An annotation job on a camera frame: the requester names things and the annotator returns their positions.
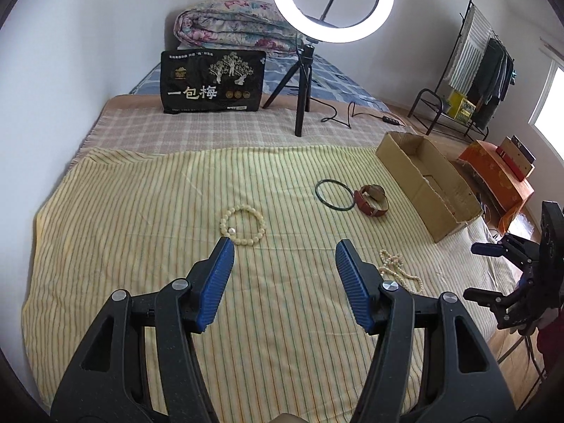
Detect yellow carton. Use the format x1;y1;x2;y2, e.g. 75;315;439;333
445;90;477;122

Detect cardboard box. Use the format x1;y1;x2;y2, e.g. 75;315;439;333
375;131;484;244

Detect black metal clothes rack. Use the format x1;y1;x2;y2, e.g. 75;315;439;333
407;0;516;142

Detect orange floral box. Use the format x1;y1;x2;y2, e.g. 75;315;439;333
457;140;536;230

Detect folded floral quilt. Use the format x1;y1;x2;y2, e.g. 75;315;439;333
174;1;305;56

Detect striped hanging cloth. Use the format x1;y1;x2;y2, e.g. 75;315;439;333
441;2;494;93

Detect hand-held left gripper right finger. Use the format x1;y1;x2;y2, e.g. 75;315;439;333
335;239;516;423

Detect red and tan box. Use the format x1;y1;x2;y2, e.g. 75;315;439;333
496;136;536;182

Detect white ring light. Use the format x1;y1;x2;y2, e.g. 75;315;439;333
270;0;394;41

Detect cream beaded bracelet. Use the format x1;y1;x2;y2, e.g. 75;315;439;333
219;205;268;244

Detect black tripod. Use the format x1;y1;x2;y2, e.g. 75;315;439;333
262;39;319;137

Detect green bangle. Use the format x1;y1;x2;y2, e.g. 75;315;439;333
315;179;354;210

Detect window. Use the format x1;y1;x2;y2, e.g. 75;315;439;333
529;59;564;142

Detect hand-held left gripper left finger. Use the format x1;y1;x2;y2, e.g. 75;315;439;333
50;237;235;423

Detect black printed bag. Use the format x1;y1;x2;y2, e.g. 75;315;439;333
161;50;267;114

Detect red strap watch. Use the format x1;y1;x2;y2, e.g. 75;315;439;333
354;184;391;217

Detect white pearl necklace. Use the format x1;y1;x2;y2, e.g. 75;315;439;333
378;249;423;294

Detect dark hanging clothes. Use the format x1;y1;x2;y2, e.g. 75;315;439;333
467;37;516;130

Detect black power cable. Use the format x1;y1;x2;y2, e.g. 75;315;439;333
308;99;388;129

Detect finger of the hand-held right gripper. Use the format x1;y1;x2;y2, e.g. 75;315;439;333
471;234;542;274
464;280;538;335

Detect person's right forearm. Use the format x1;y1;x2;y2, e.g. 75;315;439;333
537;323;564;373

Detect tan plaid blanket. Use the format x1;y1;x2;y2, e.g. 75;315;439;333
73;94;424;164

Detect yellow striped cloth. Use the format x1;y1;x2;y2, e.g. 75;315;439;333
22;145;521;423

